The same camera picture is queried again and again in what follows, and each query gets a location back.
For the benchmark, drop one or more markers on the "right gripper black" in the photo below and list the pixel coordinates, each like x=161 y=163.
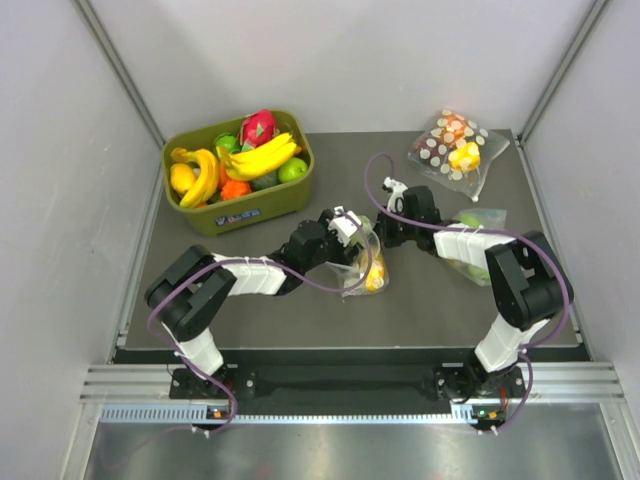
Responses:
x=382 y=229

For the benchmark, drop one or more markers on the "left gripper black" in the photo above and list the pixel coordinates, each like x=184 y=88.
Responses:
x=339 y=256

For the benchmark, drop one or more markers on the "zip bag with bananas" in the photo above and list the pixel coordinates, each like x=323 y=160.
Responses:
x=352 y=278

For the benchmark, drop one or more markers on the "yellow banana bunch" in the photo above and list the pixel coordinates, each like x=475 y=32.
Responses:
x=249 y=165
x=205 y=165

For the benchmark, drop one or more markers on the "green apple toy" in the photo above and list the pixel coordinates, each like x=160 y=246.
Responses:
x=365 y=234
x=291 y=170

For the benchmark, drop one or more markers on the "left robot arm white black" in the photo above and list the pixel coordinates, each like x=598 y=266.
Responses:
x=191 y=291

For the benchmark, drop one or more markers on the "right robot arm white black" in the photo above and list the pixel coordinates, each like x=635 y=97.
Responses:
x=528 y=285

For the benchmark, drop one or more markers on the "yellow mango toy in bag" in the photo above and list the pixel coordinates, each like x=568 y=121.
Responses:
x=377 y=277

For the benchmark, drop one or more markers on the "blue zip bag colourful balls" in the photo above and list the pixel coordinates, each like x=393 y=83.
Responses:
x=478 y=218

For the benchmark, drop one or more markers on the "polka dot zip bag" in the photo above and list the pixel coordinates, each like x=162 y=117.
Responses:
x=457 y=152

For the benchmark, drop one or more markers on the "olive green plastic bin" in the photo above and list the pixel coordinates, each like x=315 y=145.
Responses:
x=224 y=216

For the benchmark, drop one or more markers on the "grey green melon toy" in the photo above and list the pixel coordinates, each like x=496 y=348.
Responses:
x=264 y=182

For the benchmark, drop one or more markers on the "orange pumpkin toy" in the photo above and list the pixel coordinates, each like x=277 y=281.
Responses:
x=233 y=189

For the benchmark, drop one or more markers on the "yellow banana bunch in bin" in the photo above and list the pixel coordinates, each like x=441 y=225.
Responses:
x=205 y=165

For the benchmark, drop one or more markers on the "pink dragon fruit toy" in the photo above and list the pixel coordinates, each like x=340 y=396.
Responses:
x=257 y=129

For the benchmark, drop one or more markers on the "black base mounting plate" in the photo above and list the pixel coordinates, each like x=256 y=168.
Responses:
x=308 y=381

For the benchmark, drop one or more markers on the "green round fruit toy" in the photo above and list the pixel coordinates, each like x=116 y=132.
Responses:
x=227 y=141

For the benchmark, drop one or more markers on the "yellow lemon toy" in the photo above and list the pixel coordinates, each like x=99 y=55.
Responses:
x=182 y=178

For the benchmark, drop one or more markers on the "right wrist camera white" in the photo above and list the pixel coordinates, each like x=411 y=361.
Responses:
x=395 y=190

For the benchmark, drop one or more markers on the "slotted grey cable duct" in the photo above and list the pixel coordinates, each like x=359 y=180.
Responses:
x=202 y=414

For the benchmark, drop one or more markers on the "right aluminium frame post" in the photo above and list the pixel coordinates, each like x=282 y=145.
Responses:
x=578 y=41

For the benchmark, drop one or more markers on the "aluminium frame post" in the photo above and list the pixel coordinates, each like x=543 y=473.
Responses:
x=578 y=41
x=98 y=31

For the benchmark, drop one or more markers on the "left aluminium frame post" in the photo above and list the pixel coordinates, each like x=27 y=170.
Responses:
x=98 y=31

